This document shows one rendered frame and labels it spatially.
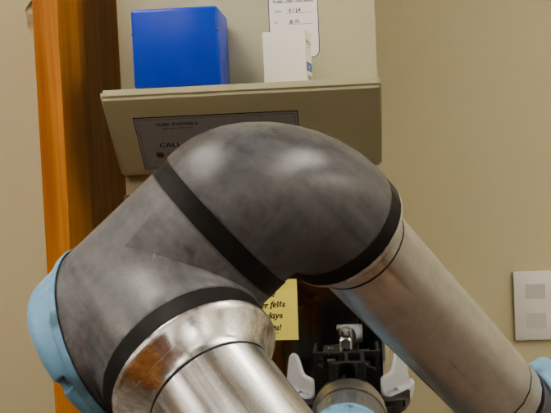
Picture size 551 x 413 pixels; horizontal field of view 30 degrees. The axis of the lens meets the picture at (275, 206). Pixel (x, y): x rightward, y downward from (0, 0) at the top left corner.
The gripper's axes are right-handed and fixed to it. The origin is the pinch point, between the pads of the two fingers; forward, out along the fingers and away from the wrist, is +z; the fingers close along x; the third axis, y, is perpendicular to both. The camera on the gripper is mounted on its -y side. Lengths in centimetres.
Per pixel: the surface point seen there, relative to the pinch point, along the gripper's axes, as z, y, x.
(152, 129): -2.4, 31.9, 21.6
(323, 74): 5.7, 37.9, 1.4
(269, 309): 4.5, 9.1, 9.3
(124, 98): -5.6, 35.4, 24.0
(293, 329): 4.4, 6.6, 6.4
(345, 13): 5.7, 45.2, -1.6
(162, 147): -0.1, 29.7, 20.9
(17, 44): 49, 49, 53
